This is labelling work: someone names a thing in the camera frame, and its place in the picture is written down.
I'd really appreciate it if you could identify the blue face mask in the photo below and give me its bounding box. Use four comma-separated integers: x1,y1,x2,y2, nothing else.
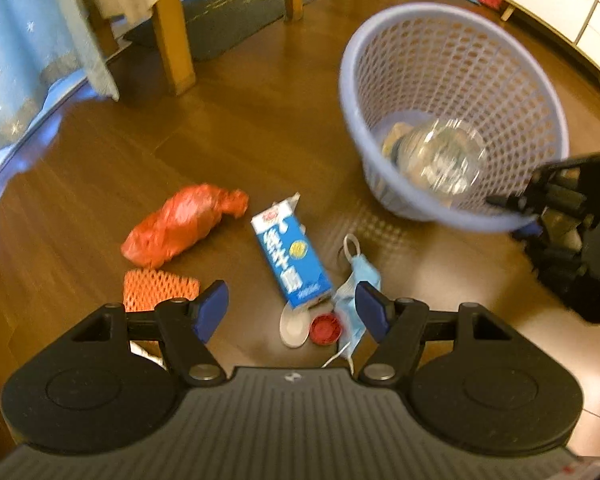
322,234,383,376

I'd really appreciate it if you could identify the red plastic bag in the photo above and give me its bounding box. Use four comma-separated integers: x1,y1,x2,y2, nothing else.
121,184,250,268

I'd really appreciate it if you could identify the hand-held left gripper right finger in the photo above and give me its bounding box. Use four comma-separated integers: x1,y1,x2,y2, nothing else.
355,281,511,387

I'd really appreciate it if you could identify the dark floor mat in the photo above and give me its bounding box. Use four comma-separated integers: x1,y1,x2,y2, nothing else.
122,0,328,61

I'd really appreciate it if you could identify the clear plastic bottle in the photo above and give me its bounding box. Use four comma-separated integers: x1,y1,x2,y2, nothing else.
395,117,488,208

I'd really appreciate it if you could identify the orange foam fruit net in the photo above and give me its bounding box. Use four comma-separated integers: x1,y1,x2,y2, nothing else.
123,269,201,367

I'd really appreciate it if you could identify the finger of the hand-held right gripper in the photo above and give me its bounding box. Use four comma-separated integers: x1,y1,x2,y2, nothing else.
511,212,600,325
486,151,600,224

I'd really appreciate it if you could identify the red bottle cap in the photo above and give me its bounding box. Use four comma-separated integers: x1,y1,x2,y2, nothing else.
309,312,343,346

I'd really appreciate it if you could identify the lavender plastic mesh basket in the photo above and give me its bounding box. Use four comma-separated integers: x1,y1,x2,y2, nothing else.
339,2,571,235

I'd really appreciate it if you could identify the blue starry cloth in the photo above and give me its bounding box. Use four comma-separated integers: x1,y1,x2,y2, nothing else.
0,0,121,266

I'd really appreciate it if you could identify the wooden chair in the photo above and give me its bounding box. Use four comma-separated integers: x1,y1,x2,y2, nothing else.
82,0,305,97

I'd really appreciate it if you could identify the white plastic spoon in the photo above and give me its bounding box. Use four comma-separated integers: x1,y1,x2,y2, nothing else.
279,302,313,348

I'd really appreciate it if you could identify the blue and white milk carton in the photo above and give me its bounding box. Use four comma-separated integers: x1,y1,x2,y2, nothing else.
251,192,334,311

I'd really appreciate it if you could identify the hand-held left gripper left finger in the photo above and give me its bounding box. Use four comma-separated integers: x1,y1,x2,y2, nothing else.
72,280,229,387

